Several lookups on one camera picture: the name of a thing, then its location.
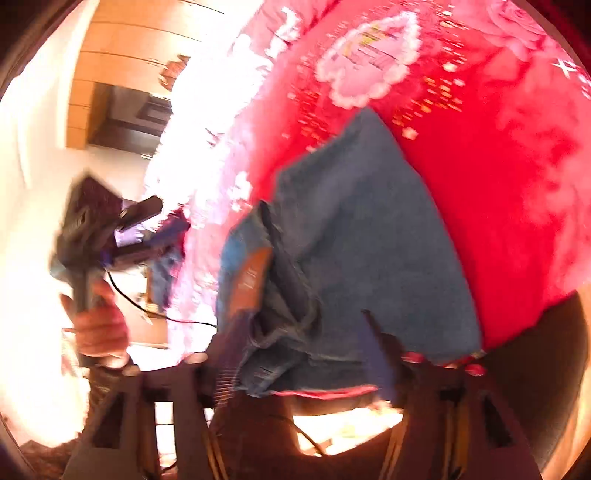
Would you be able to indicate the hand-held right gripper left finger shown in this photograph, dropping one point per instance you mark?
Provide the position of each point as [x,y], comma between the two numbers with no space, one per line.
[224,369]

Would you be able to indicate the dark wooden door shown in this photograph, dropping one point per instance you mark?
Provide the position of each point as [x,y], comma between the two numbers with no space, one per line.
[134,120]

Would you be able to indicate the person's left hand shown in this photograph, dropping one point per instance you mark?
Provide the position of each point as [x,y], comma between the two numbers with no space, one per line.
[99,327]

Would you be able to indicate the red rose print bed sheet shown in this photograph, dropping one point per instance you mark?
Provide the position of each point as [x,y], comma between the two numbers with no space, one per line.
[485,184]

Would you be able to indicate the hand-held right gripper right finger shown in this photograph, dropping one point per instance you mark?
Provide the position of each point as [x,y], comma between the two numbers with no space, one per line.
[379,355]

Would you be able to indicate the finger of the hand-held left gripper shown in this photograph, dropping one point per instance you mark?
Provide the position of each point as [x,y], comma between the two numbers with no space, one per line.
[152,244]
[141,211]

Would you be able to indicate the light wooden wardrobe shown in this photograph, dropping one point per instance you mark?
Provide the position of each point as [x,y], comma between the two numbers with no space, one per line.
[120,64]

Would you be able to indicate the brown hanging jacket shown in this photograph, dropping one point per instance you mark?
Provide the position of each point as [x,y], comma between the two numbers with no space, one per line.
[174,71]

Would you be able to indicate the blue denim pants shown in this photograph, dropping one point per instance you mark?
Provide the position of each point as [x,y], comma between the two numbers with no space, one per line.
[369,230]

